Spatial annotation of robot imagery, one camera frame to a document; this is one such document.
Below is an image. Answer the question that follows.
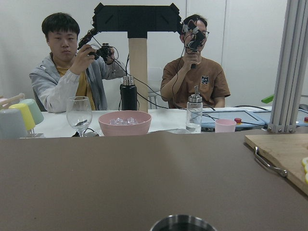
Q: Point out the pink bowl with ice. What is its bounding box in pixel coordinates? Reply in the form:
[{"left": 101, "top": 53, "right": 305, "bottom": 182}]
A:
[{"left": 98, "top": 110, "right": 152, "bottom": 136}]

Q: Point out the pink plastic cup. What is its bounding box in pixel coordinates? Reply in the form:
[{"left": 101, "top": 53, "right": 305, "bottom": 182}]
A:
[{"left": 215, "top": 119, "right": 237, "bottom": 133}]

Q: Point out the teleoperation controller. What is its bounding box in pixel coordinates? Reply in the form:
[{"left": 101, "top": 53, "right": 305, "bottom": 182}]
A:
[
  {"left": 180, "top": 19, "right": 207, "bottom": 72},
  {"left": 77, "top": 28, "right": 117, "bottom": 64}
]

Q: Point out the steel measuring jigger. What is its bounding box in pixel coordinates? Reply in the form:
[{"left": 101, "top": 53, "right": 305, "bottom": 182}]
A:
[{"left": 150, "top": 215, "right": 217, "bottom": 231}]

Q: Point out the wooden cup rack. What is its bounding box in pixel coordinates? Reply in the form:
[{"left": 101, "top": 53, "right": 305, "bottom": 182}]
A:
[{"left": 0, "top": 93, "right": 25, "bottom": 109}]

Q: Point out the right teleoperation controller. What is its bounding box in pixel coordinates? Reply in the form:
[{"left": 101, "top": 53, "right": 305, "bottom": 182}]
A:
[{"left": 180, "top": 19, "right": 207, "bottom": 72}]

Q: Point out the blue teach pendant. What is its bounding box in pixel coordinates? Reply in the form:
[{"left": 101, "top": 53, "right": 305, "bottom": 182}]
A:
[
  {"left": 251, "top": 108, "right": 308, "bottom": 127},
  {"left": 201, "top": 109, "right": 265, "bottom": 132}
]

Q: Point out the clear pourer bottle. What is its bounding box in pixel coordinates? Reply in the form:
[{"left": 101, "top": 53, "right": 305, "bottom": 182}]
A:
[{"left": 186, "top": 86, "right": 203, "bottom": 133}]

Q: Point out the mint green plastic cup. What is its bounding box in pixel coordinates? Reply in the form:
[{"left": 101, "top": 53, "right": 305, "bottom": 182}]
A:
[{"left": 20, "top": 99, "right": 44, "bottom": 125}]

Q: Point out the aluminium frame post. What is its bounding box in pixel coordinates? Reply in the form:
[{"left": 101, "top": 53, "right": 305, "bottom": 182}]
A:
[{"left": 268, "top": 0, "right": 308, "bottom": 134}]

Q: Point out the grey plastic cup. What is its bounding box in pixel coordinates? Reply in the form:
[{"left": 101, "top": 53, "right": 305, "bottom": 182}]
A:
[{"left": 0, "top": 108, "right": 27, "bottom": 139}]

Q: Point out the person in grey jacket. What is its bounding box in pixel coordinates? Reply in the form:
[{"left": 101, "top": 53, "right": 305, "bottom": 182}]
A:
[{"left": 29, "top": 13, "right": 126, "bottom": 113}]

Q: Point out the clear wine glass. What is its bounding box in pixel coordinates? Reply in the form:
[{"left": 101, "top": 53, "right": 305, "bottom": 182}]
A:
[{"left": 66, "top": 96, "right": 92, "bottom": 137}]

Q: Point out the bamboo cutting board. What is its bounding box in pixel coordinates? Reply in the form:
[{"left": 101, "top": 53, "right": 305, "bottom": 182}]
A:
[{"left": 245, "top": 134, "right": 308, "bottom": 194}]

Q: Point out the left teleoperation controller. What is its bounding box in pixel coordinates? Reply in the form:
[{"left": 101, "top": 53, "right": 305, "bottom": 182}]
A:
[{"left": 77, "top": 28, "right": 117, "bottom": 64}]

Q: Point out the black thermos bottle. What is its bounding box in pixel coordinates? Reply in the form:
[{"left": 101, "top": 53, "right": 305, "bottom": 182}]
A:
[{"left": 120, "top": 76, "right": 138, "bottom": 111}]

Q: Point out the yellow plastic cup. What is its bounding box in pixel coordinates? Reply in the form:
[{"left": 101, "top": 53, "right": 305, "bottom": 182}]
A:
[{"left": 9, "top": 103, "right": 35, "bottom": 130}]

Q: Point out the lemon slice front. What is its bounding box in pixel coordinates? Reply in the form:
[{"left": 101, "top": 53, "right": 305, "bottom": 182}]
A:
[{"left": 301, "top": 157, "right": 308, "bottom": 173}]

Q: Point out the person in brown shirt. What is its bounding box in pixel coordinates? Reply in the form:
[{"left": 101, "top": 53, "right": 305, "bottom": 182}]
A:
[{"left": 160, "top": 14, "right": 230, "bottom": 109}]

